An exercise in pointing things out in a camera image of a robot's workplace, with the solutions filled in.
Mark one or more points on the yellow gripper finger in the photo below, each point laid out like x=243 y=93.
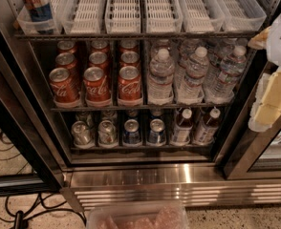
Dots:
x=259 y=41

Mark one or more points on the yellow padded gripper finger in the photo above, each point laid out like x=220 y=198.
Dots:
x=266 y=108

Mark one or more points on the red bull can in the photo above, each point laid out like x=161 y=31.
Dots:
x=37 y=4

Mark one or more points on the blue can front right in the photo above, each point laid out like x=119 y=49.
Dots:
x=156 y=134

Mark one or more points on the blue can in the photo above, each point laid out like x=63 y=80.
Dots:
x=156 y=134
x=131 y=134

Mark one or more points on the middle right coca-cola can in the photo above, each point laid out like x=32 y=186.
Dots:
x=130 y=59

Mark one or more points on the coca-cola can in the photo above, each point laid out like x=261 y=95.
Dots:
x=69 y=61
x=100 y=46
x=96 y=84
x=63 y=85
x=128 y=46
x=130 y=59
x=67 y=46
x=129 y=83
x=100 y=62

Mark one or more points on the back right coca-cola can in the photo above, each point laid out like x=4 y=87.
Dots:
x=128 y=46

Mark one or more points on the front right coca-cola can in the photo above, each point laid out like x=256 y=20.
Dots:
x=129 y=83

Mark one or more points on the stainless steel fridge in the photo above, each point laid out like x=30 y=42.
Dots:
x=190 y=173

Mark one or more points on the blue can front left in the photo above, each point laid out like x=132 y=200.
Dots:
x=131 y=134

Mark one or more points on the back centre coca-cola can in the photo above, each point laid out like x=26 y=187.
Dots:
x=100 y=46

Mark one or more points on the middle centre coca-cola can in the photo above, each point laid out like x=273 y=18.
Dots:
x=100 y=62

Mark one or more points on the front middle coca-cola can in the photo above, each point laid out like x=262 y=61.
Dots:
x=96 y=84

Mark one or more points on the silver can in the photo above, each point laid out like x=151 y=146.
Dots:
x=81 y=133
x=107 y=132

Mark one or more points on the back left coca-cola can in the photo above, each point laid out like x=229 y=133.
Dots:
x=67 y=46

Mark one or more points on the middle left coca-cola can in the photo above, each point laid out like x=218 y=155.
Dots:
x=69 y=61

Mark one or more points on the silver can front left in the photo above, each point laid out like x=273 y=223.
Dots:
x=81 y=133

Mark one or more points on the front left coca-cola can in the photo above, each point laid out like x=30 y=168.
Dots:
x=63 y=85

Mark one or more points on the front right water bottle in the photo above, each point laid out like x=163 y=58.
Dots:
x=231 y=68

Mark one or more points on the water bottle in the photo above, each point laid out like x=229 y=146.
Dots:
x=194 y=76
x=161 y=74
x=231 y=68

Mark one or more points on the brown drink bottle right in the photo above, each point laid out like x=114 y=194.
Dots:
x=207 y=127

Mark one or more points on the brown drink bottle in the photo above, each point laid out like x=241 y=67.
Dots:
x=182 y=126
x=207 y=127

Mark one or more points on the front middle water bottle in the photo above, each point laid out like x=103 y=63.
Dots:
x=194 y=76

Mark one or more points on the brown drink bottle left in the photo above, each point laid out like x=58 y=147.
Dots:
x=182 y=126

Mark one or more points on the front left water bottle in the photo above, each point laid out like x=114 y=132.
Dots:
x=161 y=74

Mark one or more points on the clear plastic food container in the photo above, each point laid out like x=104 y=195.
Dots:
x=159 y=214

